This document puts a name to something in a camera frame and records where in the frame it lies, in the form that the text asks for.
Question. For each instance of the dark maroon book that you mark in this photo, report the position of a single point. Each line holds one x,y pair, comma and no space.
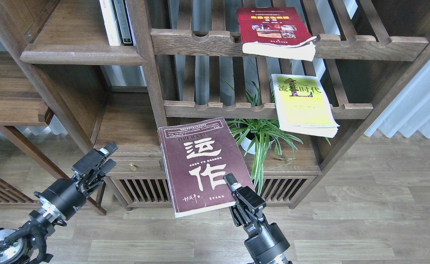
196,157

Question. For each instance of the dark wooden bookshelf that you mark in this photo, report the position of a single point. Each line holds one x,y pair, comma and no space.
187,63

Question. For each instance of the white plant pot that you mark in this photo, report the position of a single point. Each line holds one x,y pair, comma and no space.
255,143

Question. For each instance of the white curtain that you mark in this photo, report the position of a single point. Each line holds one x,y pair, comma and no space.
409,112

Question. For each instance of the yellow green book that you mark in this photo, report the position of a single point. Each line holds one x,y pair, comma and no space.
302,105

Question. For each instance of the wooden side table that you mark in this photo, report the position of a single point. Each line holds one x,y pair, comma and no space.
21,105

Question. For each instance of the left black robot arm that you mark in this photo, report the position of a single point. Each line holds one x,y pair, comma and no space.
27,244

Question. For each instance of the green spider plant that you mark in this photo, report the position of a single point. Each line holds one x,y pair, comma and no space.
284,145

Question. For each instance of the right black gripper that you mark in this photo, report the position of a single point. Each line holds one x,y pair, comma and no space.
266,243

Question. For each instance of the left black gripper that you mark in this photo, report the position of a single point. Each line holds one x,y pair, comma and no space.
67,196

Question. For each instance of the red book white pages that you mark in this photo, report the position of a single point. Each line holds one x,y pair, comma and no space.
275,32

